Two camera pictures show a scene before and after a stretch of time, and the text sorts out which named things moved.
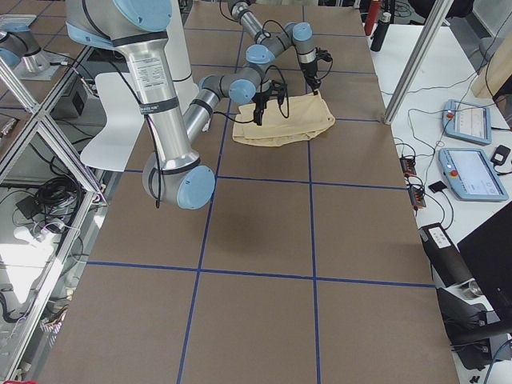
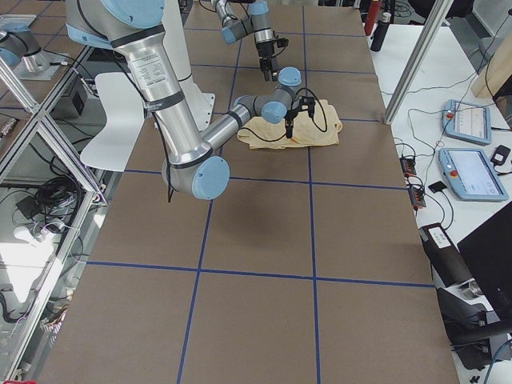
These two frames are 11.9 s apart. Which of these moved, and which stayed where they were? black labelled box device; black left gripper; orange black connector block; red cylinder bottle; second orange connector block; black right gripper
Moved: black right gripper; black left gripper
Stayed: red cylinder bottle; orange black connector block; second orange connector block; black labelled box device
